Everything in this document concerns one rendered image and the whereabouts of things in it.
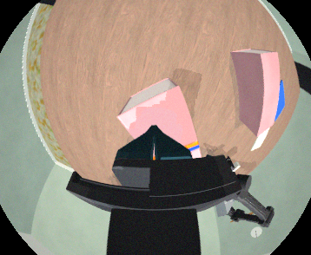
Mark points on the blue flat rectangular slab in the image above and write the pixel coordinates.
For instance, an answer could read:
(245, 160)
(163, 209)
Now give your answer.
(281, 101)

